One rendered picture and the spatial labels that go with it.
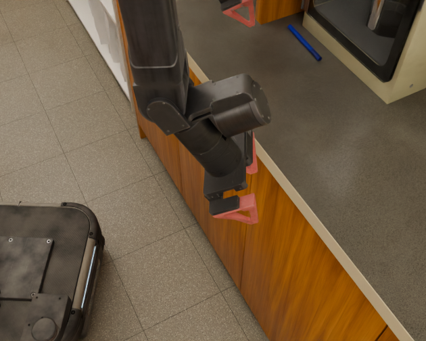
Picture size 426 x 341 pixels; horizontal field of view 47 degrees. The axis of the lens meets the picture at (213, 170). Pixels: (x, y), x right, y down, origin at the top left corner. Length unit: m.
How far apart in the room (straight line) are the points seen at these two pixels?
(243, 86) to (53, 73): 2.17
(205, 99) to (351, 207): 0.41
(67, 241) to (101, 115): 0.86
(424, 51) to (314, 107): 0.24
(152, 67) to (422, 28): 0.60
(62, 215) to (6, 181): 0.54
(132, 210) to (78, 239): 0.38
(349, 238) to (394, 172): 0.18
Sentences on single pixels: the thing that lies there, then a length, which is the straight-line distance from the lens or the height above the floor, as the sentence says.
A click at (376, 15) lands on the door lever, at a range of 0.98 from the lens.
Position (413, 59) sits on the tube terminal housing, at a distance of 1.07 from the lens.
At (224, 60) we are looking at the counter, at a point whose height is 0.94.
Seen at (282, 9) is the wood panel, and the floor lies 0.96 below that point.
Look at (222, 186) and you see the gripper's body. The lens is 0.68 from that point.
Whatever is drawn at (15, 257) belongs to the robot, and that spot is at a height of 0.26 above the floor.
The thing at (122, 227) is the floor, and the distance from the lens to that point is 2.00.
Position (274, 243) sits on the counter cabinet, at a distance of 1.22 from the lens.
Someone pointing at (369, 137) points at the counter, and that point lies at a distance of 1.04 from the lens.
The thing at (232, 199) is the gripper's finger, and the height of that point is 1.11.
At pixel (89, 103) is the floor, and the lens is 2.49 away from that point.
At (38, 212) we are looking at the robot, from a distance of 1.82.
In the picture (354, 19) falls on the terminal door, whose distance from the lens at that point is 1.11.
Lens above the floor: 1.67
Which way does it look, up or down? 52 degrees down
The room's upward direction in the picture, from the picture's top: straight up
